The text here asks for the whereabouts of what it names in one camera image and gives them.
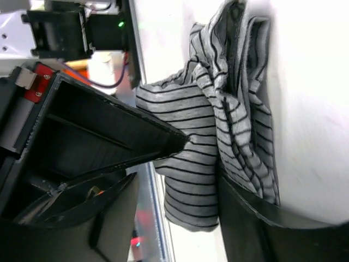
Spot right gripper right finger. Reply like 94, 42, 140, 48
218, 175, 348, 262

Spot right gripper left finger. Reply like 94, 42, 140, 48
1, 173, 139, 261

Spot grey striped underwear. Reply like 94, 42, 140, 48
136, 1, 280, 232

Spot aluminium front rail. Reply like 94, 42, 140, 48
129, 1, 176, 261

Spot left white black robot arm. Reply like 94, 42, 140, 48
1, 1, 188, 223

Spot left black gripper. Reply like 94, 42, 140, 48
0, 61, 190, 219

